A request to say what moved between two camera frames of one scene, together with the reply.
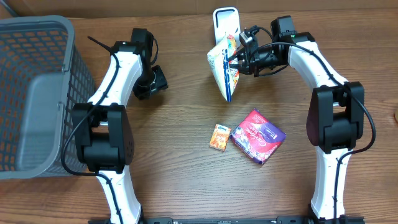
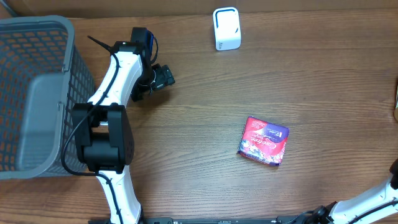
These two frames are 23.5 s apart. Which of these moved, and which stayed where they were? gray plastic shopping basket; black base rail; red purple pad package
Moved: red purple pad package
Stayed: gray plastic shopping basket; black base rail
